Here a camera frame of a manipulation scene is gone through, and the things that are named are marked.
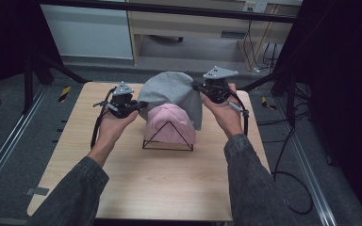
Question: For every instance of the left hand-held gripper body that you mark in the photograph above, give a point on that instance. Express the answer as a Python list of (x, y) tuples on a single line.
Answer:
[(122, 100)]

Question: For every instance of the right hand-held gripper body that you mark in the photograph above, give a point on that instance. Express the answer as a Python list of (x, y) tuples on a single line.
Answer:
[(217, 88)]

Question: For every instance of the grey knit hat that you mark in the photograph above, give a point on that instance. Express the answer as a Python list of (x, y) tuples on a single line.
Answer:
[(172, 89)]

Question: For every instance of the pink knit hat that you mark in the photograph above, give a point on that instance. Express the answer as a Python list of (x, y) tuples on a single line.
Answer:
[(169, 122)]

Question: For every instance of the person's left hand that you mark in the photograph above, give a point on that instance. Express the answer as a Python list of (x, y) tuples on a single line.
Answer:
[(114, 127)]

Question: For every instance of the person's right hand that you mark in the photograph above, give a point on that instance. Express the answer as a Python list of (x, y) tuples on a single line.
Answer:
[(224, 116)]

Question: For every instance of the yellow black tape strip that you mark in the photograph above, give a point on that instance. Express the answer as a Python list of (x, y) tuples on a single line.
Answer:
[(64, 93), (267, 103)]

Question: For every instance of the black metal stand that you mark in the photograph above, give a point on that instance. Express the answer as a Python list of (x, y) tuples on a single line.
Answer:
[(290, 94), (31, 81)]

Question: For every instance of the white cabinet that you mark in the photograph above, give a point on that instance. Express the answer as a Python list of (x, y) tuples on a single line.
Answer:
[(88, 31)]

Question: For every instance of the black metal crossbar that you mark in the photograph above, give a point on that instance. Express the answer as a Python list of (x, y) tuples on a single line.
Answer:
[(169, 8)]

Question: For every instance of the grey tape patch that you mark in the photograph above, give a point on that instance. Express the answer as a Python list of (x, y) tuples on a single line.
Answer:
[(37, 191)]

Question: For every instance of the black curtain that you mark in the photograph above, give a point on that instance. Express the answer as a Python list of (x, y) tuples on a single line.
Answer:
[(342, 78), (9, 31)]

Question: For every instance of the white wall socket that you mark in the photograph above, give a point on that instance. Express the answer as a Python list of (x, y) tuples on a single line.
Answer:
[(254, 6)]

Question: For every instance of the metal floor rail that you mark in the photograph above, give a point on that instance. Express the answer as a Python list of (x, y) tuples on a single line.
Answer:
[(6, 147), (314, 185)]

